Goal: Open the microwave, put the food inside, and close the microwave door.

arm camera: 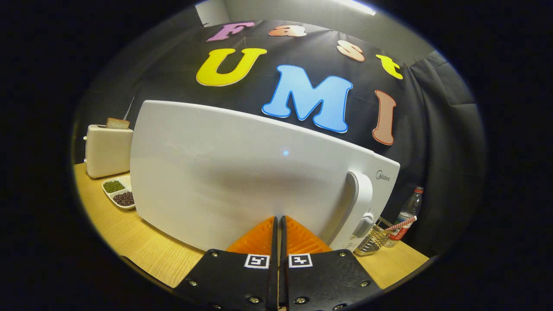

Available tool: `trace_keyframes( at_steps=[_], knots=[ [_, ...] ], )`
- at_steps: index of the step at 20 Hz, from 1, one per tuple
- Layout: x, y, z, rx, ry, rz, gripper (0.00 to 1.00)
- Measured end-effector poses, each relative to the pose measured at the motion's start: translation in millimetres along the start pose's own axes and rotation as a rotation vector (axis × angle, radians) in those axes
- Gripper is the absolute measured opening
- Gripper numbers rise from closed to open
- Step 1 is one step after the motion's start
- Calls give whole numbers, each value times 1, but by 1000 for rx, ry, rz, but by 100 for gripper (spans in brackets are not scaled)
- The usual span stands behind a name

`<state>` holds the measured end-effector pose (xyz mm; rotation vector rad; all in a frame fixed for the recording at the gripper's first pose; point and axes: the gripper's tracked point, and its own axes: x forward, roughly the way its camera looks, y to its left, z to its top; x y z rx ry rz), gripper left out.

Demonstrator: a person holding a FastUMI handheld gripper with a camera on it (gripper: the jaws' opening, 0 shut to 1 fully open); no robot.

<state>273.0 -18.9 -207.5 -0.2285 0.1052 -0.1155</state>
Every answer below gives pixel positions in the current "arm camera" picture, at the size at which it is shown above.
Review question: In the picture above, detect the clear bottle with red label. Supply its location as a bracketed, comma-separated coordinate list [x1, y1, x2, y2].
[386, 186, 424, 248]

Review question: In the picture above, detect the white microwave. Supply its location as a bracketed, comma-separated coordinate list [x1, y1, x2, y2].
[130, 100, 401, 253]

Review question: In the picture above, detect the wire mesh utensil holder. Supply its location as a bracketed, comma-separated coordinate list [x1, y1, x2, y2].
[354, 217, 396, 257]

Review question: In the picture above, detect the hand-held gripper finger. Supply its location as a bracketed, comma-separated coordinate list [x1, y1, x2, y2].
[280, 215, 383, 311]
[173, 216, 277, 311]

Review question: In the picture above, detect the white divided bean dish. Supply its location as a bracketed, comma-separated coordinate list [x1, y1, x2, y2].
[102, 175, 137, 210]

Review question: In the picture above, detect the cream toaster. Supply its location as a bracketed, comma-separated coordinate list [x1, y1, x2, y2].
[83, 124, 134, 179]

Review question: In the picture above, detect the black backdrop cloth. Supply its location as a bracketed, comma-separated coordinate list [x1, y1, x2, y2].
[71, 19, 489, 255]

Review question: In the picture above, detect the red checkered straw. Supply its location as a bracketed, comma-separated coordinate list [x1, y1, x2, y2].
[385, 216, 417, 232]

